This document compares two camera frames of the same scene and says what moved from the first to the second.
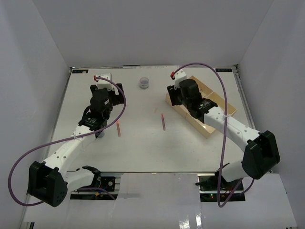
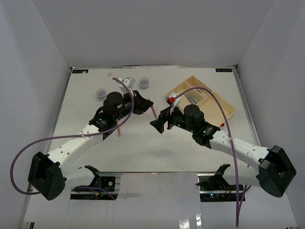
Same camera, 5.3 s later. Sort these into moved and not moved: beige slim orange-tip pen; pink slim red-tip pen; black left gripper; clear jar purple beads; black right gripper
Moved: pink slim red-tip pen; black left gripper; black right gripper
Not moved: beige slim orange-tip pen; clear jar purple beads
